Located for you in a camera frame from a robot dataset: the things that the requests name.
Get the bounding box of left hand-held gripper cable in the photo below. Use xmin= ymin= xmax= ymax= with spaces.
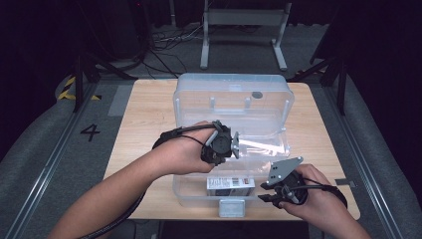
xmin=79 ymin=122 xmax=218 ymax=239

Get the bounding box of grey floor tape patch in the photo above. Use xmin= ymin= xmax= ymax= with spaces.
xmin=106 ymin=84 xmax=134 ymax=118

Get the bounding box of yellow black floor tape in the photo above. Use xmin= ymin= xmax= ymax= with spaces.
xmin=58 ymin=76 xmax=103 ymax=102

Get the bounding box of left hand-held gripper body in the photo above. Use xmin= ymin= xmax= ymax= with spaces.
xmin=200 ymin=119 xmax=241 ymax=166

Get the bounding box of hand-held gripper cable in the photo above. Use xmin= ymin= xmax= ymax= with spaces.
xmin=79 ymin=122 xmax=218 ymax=239
xmin=288 ymin=177 xmax=348 ymax=208

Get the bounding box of black metal stand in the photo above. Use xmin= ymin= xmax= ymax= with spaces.
xmin=285 ymin=54 xmax=348 ymax=117
xmin=73 ymin=49 xmax=138 ymax=114

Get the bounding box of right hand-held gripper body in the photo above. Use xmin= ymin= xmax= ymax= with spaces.
xmin=265 ymin=156 xmax=308 ymax=205

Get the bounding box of transparent plastic storage box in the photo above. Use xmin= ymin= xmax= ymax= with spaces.
xmin=171 ymin=73 xmax=296 ymax=219

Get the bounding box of white metal stand frame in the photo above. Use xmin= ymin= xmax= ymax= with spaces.
xmin=199 ymin=0 xmax=293 ymax=72

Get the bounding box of person's left hand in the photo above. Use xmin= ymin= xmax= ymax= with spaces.
xmin=150 ymin=120 xmax=217 ymax=177

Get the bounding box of person's right hand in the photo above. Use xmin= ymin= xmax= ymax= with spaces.
xmin=279 ymin=163 xmax=356 ymax=222

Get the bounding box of right hand-held gripper cable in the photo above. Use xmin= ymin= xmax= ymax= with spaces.
xmin=288 ymin=177 xmax=348 ymax=208

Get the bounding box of small white labelled carton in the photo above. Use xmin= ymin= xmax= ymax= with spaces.
xmin=206 ymin=176 xmax=257 ymax=197

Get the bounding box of bundle of floor cables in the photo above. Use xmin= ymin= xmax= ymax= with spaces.
xmin=138 ymin=23 xmax=208 ymax=82

